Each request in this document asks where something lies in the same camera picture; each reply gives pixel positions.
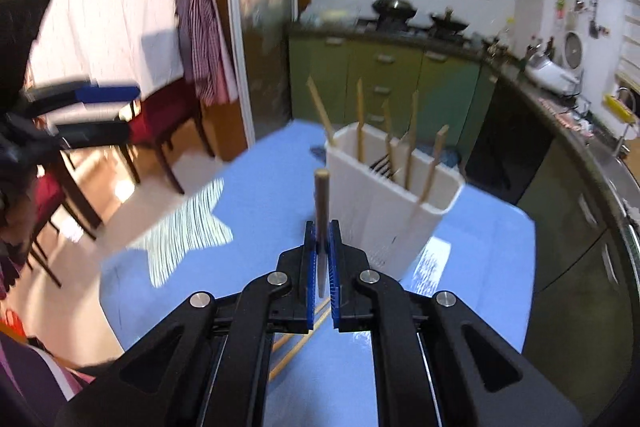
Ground dark kitchen counter unit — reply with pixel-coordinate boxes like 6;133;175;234
465;57;640;408

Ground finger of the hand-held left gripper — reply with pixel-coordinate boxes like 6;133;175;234
22;79;142;114
54;118;133;151

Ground condiment bottles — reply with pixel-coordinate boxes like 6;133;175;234
525;34;557;58

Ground yellow sponge holder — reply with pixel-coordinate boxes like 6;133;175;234
602;94;635;122

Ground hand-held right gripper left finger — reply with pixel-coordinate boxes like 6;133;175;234
52;221;318;427

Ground bunch of wooden chopsticks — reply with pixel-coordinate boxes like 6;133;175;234
306;76;451;208

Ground white plastic utensil holder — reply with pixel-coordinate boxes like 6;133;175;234
325;122;466;285

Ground blue tablecloth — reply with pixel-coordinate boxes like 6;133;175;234
99;119;537;427

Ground black wok with lid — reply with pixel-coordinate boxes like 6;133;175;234
372;0;418;20

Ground light wooden chopstick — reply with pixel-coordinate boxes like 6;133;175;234
269;307;332;382
272;297;332;354

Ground red checked apron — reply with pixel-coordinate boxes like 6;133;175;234
175;0;239;106

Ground sliding glass door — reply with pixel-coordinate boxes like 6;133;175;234
225;0;297;148

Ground steel sink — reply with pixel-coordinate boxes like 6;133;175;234
590;147;640;190

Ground dark wooden red chair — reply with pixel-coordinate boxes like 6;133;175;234
127;77;217;196
0;147;107;289

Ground green kitchen cabinets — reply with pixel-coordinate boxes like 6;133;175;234
289;24;501;158

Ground brown wooden chopstick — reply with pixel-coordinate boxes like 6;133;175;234
314;169;331;299

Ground hanging kitchen tools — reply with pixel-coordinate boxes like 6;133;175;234
556;0;610;42

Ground white striped star mat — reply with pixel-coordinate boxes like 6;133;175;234
127;177;235;288

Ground white rice cooker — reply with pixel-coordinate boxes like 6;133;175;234
524;31;585;90

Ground black wok with handle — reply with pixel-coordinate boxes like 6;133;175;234
430;7;471;34

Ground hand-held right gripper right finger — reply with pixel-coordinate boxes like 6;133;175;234
326;219;585;427

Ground white window blinds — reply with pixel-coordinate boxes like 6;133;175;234
617;0;640;98

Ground purple striped clothing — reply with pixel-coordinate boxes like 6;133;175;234
0;322;86;413

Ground small chrome faucet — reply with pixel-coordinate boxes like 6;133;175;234
612;87;635;158

